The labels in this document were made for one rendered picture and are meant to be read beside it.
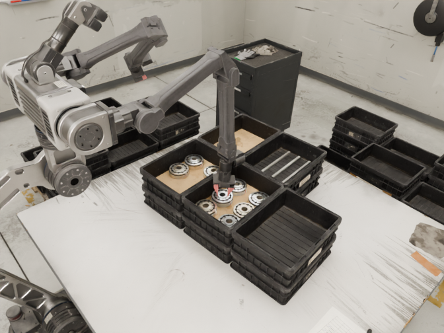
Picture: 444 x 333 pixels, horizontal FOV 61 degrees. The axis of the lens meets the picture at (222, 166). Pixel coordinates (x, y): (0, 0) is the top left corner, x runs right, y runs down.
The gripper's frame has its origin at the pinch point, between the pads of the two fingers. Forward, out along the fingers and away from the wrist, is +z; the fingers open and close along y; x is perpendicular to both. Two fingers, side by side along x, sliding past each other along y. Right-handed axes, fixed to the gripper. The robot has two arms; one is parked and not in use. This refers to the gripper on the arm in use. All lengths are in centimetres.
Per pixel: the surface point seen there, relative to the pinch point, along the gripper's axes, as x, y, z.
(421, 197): -54, -142, 41
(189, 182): -13.9, 15.8, 4.5
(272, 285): 44.5, -18.8, 9.6
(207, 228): 19.1, 7.0, 4.5
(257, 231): 20.2, -14.9, 4.2
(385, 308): 50, -66, 16
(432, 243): 17, -101, 12
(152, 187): -7.0, 34.0, 3.4
